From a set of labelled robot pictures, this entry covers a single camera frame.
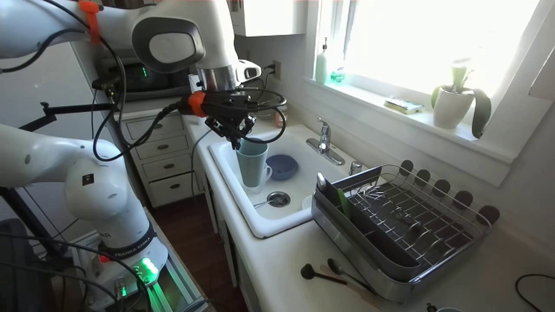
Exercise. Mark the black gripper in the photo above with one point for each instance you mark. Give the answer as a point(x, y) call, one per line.
point(231, 113)

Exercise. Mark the pale blue plastic cup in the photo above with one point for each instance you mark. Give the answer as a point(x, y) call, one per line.
point(252, 165)

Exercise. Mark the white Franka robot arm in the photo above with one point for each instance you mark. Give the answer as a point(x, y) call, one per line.
point(109, 191)

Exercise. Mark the white kitchen sink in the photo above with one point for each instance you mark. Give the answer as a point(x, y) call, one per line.
point(231, 191)

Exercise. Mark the white mug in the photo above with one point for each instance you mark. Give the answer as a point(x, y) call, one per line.
point(267, 173)

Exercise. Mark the dark blue bowl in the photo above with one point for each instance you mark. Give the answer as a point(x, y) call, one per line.
point(285, 166)

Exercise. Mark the chrome faucet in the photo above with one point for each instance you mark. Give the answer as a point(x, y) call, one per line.
point(323, 140)

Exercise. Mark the white drawer unit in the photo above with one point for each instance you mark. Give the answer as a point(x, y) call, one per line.
point(161, 165)

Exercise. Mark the green dish soap bottle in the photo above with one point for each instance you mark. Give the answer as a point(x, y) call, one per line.
point(321, 66)

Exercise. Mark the white base cabinet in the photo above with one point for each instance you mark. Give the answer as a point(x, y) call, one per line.
point(226, 243)

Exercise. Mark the black box with green light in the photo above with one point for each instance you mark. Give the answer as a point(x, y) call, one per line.
point(149, 78)

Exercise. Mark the small teal item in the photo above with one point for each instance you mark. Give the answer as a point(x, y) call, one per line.
point(338, 75)

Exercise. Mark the small chrome deck cap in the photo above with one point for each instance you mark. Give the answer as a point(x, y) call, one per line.
point(356, 166)

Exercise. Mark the green brush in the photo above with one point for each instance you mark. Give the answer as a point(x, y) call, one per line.
point(340, 199)

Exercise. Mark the white upper cabinet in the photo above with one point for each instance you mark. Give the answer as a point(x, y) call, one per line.
point(271, 17)

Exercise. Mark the yellow green sponge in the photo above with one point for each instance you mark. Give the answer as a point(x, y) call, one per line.
point(402, 106)

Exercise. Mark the robot stand with green light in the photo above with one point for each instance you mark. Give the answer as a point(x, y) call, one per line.
point(174, 283)

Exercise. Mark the metal dish rack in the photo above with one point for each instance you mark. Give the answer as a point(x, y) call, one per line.
point(404, 231)

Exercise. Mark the window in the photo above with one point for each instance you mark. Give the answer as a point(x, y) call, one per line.
point(416, 40)

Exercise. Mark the potted plant white pot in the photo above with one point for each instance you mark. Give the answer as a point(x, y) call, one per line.
point(451, 106)

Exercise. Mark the wall power outlet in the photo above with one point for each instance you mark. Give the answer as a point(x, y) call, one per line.
point(274, 69)

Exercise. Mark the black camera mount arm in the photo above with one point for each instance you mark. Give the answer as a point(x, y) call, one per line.
point(69, 108)

